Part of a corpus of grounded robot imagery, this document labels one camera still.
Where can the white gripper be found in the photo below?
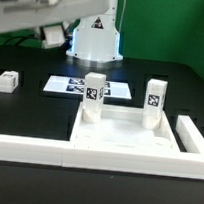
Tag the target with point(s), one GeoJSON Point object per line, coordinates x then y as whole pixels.
{"type": "Point", "coordinates": [23, 14]}

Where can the white square table top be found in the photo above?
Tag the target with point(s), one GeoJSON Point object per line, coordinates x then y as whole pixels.
{"type": "Point", "coordinates": [121, 127]}

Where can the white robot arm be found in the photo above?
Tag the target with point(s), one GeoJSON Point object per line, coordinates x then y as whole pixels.
{"type": "Point", "coordinates": [91, 23]}

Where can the white marker sheet with tags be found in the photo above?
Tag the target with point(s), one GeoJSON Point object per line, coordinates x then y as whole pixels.
{"type": "Point", "coordinates": [76, 85]}

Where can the white U-shaped fence frame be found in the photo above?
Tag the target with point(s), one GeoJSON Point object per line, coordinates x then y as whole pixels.
{"type": "Point", "coordinates": [188, 163]}

